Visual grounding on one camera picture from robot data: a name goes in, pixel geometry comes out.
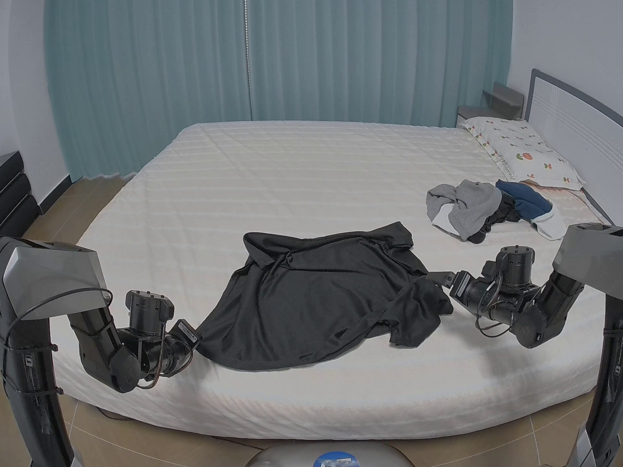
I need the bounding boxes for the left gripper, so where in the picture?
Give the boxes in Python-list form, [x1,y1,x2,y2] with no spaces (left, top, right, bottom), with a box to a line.
[155,319,201,373]

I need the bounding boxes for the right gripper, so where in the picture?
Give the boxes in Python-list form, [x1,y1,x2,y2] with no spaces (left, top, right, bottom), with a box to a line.
[428,270,495,317]

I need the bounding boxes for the black T-shirt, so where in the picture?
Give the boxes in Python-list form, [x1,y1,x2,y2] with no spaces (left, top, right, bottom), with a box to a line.
[192,221,455,372]

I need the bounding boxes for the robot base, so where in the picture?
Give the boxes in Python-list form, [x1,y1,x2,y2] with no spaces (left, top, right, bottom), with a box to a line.
[243,443,414,467]

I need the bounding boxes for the pile of clothes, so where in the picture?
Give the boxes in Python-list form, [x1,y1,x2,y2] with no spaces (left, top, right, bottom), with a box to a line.
[426,179,568,245]

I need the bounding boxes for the bed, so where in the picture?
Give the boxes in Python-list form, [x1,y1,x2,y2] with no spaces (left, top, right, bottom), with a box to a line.
[49,68,623,440]

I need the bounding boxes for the white printed pillow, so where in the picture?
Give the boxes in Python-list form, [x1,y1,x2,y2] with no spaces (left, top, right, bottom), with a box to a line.
[460,117,588,191]

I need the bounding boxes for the grey bedside table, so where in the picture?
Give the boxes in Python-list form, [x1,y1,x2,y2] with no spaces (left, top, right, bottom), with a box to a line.
[457,82,525,128]

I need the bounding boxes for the black chest of drawers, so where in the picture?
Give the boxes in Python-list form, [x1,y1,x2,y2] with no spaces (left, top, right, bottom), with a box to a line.
[0,151,43,238]

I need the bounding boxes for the black cable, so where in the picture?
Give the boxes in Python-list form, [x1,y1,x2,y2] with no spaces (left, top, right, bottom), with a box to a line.
[5,287,111,354]
[96,406,143,423]

